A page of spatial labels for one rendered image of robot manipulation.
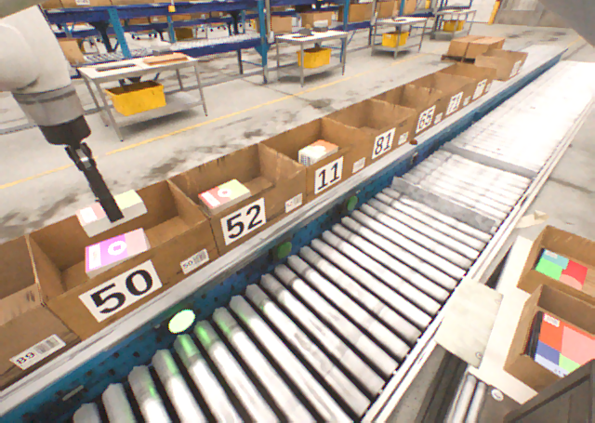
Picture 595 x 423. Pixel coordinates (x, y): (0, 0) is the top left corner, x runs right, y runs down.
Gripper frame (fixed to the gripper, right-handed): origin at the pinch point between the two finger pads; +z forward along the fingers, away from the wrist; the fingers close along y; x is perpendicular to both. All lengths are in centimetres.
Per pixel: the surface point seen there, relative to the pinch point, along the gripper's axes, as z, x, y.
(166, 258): 17.7, -5.5, -8.0
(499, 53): 14, -334, 15
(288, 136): 15, -76, 21
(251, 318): 42, -18, -25
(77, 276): 27.9, 15.8, 14.8
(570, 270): 40, -109, -87
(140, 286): 21.9, 2.9, -8.2
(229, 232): 20.7, -24.5, -8.1
